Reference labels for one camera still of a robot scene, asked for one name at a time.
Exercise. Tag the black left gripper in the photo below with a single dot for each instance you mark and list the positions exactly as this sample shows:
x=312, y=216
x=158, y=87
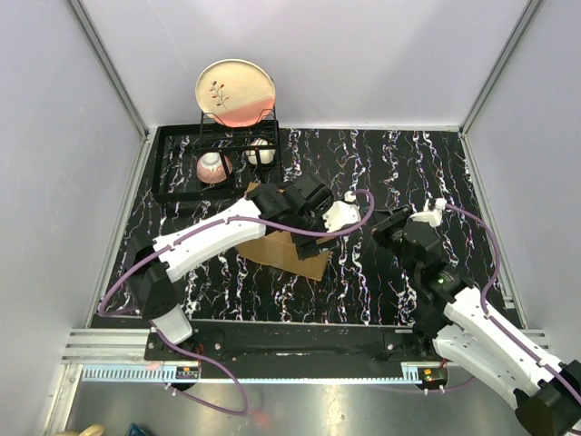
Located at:
x=308, y=246

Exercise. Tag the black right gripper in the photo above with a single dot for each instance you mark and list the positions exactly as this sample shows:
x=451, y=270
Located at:
x=380, y=229

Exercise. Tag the brown cardboard express box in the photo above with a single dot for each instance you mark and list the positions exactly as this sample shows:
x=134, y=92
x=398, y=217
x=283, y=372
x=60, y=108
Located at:
x=281, y=254

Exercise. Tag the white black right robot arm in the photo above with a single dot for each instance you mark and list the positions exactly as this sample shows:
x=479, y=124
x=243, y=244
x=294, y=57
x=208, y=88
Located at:
x=464, y=328

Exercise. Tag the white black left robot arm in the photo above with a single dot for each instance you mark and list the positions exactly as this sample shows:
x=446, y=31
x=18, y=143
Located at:
x=152, y=285

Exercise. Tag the small white cup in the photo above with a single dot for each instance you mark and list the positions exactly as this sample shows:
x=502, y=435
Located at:
x=259, y=154

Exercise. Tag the pink patterned bowl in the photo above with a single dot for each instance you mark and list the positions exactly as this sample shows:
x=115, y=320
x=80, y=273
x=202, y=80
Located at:
x=212, y=167

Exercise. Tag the beige pink floral plate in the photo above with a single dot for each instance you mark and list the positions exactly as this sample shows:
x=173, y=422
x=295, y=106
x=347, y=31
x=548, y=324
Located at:
x=235, y=93

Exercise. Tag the dark blue tray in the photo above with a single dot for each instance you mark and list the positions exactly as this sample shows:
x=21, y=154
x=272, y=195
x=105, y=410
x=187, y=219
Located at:
x=135, y=430

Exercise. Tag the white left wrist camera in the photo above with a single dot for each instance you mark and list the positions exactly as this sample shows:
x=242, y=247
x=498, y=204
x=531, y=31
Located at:
x=343, y=213

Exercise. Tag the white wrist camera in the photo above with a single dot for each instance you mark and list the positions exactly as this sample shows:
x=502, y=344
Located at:
x=432, y=213
x=343, y=213

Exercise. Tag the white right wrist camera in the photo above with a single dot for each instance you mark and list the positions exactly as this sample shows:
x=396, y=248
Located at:
x=432, y=213

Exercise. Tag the black wire dish rack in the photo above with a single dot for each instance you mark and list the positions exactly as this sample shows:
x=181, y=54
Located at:
x=177, y=149

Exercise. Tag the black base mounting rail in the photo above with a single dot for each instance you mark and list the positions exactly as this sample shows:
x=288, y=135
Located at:
x=222, y=340

